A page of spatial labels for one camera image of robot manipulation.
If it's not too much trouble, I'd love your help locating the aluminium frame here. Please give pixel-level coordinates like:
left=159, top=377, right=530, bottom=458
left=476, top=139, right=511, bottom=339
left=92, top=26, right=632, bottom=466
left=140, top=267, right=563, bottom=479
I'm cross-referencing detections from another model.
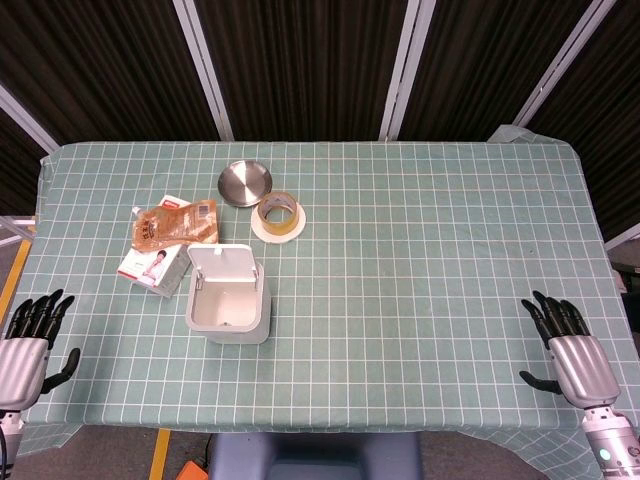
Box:
left=0, top=214, right=37, bottom=247

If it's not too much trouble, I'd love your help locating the white square bin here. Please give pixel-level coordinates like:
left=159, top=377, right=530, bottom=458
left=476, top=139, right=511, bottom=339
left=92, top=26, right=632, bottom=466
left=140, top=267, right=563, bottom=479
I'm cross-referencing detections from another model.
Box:
left=185, top=242, right=273, bottom=345

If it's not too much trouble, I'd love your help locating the green checked tablecloth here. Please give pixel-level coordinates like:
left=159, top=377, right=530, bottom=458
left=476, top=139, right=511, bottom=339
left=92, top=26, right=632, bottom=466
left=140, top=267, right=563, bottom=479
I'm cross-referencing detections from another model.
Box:
left=17, top=124, right=640, bottom=480

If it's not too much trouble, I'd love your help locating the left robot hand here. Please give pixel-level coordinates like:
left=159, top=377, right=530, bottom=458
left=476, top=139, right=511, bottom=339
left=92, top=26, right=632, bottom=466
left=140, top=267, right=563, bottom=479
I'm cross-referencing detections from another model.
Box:
left=0, top=288, right=81, bottom=412

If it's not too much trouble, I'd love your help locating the clear packing tape roll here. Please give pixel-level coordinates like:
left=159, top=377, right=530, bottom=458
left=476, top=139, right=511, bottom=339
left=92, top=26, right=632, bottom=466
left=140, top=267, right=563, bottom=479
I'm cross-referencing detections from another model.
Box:
left=256, top=191, right=301, bottom=235

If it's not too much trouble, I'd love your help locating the white red carton box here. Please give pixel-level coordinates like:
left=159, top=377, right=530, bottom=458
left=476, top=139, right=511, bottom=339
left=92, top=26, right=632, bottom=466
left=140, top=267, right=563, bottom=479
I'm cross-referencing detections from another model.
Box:
left=116, top=195, right=197, bottom=299

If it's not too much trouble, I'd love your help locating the round stainless steel plate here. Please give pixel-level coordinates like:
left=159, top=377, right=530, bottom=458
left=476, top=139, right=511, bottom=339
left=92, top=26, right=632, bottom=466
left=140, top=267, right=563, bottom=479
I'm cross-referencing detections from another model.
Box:
left=216, top=158, right=274, bottom=207

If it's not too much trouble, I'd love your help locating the orange sauce pouch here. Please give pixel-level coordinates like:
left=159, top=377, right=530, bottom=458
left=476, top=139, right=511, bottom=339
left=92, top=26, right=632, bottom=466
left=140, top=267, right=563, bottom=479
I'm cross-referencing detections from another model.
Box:
left=130, top=198, right=220, bottom=253

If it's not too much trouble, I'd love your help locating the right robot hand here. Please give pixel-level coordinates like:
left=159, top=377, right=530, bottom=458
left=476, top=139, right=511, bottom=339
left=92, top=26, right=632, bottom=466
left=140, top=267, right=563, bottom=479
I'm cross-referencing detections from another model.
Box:
left=518, top=290, right=621, bottom=410

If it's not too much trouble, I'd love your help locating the orange box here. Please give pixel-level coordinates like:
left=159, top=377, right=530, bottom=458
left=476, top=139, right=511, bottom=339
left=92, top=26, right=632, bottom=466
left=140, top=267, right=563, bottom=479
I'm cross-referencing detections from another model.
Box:
left=175, top=460, right=211, bottom=480

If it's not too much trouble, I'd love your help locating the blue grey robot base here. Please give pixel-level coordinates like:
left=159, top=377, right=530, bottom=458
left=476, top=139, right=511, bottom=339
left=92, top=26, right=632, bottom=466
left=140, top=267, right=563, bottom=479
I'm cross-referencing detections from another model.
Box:
left=207, top=432, right=423, bottom=480

